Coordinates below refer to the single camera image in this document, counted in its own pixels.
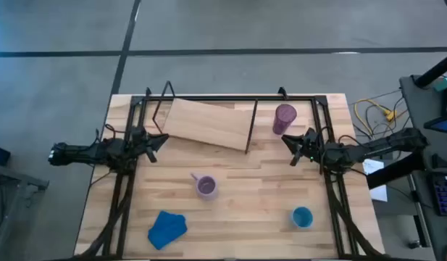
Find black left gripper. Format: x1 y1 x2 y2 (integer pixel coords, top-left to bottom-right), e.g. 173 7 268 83
130 125 170 163

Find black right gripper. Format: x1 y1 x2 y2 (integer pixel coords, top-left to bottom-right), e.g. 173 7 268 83
281 127 321 167

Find purple faceted plastic tumbler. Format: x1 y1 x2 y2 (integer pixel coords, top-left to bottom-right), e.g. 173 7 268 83
272 103 298 136

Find lilac ribbed ceramic mug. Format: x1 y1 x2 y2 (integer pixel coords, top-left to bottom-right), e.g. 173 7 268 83
190 172 220 202

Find light blue cup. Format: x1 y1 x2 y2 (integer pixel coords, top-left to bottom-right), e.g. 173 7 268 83
290 206 314 230

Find black metal shelf leg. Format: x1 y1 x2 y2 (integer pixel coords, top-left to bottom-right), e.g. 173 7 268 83
243 99 259 155
152 80 176 134

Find wooden cutting board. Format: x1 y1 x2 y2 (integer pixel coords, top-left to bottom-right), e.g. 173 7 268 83
162 97 257 152

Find white paper sheet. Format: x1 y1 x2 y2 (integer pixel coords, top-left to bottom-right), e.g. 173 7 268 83
362 158 389 203

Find blue folded cloth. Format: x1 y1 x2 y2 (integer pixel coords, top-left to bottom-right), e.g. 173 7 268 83
147 210 188 252

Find black metal beam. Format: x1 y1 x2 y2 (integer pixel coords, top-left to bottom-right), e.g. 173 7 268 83
366 151 427 190

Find grey desk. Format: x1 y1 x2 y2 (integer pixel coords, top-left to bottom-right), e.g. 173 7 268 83
399 74 447 261

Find black computer monitor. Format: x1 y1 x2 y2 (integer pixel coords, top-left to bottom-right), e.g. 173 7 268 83
424 115 447 136

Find black metal pole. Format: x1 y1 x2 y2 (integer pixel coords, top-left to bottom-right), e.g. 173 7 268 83
414 51 447 88

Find black keyboard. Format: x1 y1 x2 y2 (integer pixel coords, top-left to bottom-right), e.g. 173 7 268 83
430 173 447 218

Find teal box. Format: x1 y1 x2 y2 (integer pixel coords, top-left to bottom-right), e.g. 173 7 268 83
432 75 447 93

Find black metal table frame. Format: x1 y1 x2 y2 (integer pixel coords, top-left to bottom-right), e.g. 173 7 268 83
76 86 385 261

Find black floor cable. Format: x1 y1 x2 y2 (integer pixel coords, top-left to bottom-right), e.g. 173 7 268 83
349 92 412 141

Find yellow cable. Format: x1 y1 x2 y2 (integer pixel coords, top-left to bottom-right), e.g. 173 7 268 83
354 98 398 137

